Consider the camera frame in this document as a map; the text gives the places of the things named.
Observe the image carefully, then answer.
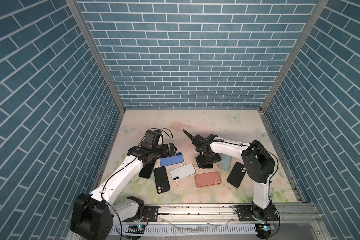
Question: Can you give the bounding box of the black phone case right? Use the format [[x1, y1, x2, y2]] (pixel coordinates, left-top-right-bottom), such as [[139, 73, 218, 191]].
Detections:
[[227, 162, 246, 188]]

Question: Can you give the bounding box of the black phone far left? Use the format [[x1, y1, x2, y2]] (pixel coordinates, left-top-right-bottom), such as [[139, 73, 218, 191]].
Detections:
[[139, 162, 156, 179]]

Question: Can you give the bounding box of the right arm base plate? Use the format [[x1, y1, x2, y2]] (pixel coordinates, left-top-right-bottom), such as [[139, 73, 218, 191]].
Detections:
[[233, 204, 280, 222]]

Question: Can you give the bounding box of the white slotted cable duct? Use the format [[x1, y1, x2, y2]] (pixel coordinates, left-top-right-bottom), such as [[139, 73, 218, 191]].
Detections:
[[123, 224, 258, 237]]

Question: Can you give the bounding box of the blue phone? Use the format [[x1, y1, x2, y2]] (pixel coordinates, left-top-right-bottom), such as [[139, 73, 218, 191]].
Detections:
[[160, 153, 184, 167]]

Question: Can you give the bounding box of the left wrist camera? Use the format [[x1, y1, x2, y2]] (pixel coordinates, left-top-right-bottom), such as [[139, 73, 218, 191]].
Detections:
[[140, 130, 163, 150]]

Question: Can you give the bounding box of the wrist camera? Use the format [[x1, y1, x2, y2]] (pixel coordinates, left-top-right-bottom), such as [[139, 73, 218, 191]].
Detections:
[[183, 130, 211, 152], [140, 130, 163, 150]]

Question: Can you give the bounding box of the light blue phone case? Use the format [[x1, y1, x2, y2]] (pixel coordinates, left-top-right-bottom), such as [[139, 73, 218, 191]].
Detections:
[[218, 154, 232, 172]]

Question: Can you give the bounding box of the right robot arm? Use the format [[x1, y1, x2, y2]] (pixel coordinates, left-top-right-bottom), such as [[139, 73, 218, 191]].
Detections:
[[192, 135, 276, 221]]

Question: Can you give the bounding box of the white phone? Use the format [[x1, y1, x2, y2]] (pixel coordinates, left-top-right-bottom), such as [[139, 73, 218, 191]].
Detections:
[[170, 163, 196, 182]]

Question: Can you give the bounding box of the aluminium front rail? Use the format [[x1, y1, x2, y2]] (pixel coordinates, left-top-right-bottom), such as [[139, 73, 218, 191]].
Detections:
[[119, 202, 322, 226]]

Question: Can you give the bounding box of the pink phone case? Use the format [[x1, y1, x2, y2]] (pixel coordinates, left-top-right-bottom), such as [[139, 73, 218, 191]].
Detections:
[[195, 172, 222, 188]]

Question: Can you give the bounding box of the black phone case left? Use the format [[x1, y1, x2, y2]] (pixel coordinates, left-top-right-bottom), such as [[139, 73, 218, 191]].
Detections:
[[154, 167, 171, 194]]

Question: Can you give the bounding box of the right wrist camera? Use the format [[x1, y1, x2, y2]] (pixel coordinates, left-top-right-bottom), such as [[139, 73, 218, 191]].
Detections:
[[183, 130, 211, 152]]

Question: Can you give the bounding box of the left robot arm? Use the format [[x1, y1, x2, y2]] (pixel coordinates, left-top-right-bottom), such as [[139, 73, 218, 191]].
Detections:
[[70, 143, 177, 240]]

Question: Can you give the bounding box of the black phone case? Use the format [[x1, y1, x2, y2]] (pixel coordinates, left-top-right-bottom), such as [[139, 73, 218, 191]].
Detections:
[[227, 162, 246, 188], [154, 167, 171, 194]]

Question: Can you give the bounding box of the black phone purple edge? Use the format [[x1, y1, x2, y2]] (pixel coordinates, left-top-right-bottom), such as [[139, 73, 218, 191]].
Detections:
[[202, 163, 214, 169]]

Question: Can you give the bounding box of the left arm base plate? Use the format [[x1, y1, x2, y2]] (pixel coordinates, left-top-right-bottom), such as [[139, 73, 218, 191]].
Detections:
[[128, 205, 160, 223]]

